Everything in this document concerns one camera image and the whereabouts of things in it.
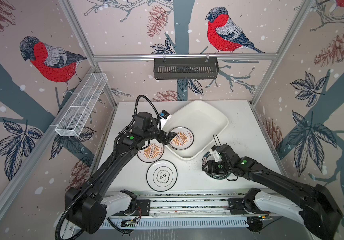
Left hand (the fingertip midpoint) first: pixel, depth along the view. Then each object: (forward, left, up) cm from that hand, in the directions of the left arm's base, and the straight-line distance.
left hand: (169, 127), depth 74 cm
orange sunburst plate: (+8, -9, -24) cm, 27 cm away
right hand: (-15, -19, -20) cm, 31 cm away
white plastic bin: (+21, -26, -23) cm, 41 cm away
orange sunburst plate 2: (-2, +12, -26) cm, 28 cm away
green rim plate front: (-5, -23, -25) cm, 34 cm away
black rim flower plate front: (-15, +5, -26) cm, 30 cm away
